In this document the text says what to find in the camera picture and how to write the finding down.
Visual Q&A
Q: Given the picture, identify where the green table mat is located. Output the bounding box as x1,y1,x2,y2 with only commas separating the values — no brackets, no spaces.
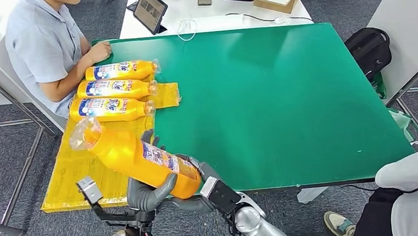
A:
90,14,418,205

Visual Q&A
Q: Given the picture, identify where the white desk with metal legs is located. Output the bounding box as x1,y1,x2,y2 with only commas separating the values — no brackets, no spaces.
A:
364,0,418,148

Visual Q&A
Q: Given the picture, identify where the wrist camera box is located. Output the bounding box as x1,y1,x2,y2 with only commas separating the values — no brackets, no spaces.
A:
198,173,243,217
76,171,157,230

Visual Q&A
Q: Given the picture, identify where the white table foot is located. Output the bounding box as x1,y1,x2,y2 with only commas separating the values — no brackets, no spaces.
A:
296,186,331,205

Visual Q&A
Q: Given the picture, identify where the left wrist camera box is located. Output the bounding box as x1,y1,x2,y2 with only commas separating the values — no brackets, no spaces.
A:
76,171,157,230

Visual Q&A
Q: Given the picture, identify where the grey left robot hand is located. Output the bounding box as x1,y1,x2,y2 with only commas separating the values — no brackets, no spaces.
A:
121,126,181,215

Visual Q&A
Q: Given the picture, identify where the orange detergent bottle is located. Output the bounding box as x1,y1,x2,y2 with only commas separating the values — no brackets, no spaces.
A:
84,58,162,85
67,108,205,210
75,74,159,105
68,92,157,127

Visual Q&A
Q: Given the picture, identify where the black backpack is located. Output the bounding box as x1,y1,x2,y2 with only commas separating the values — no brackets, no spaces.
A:
343,25,394,82

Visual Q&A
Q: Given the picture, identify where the black tablet on stand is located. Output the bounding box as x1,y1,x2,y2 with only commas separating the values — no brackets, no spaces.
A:
131,0,171,37

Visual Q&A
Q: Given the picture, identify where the grey metal desk frame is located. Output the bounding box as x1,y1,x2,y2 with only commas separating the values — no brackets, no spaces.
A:
0,63,68,236

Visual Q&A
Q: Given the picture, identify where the yellow taped mat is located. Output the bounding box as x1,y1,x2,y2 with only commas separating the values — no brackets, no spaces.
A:
30,72,191,215

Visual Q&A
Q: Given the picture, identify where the white table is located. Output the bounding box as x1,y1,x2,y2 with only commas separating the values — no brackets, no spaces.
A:
116,0,315,42

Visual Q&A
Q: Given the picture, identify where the person's right hand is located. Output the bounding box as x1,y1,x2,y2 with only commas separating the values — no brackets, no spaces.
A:
89,40,114,65

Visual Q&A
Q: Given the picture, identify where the grey white shoe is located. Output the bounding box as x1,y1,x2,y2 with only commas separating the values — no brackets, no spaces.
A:
323,209,358,236

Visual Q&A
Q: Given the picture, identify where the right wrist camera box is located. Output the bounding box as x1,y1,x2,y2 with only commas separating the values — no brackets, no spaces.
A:
198,173,243,217

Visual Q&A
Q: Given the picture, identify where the green bag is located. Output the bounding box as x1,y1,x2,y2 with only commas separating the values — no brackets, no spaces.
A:
371,71,388,100

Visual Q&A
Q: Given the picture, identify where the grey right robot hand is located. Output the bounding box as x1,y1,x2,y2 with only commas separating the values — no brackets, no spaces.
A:
167,150,225,217

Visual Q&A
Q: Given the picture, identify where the thin black cable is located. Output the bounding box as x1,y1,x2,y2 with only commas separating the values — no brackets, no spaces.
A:
225,6,314,30

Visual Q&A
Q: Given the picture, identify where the white looped cable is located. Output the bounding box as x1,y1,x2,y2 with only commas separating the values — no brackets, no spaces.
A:
175,18,200,43

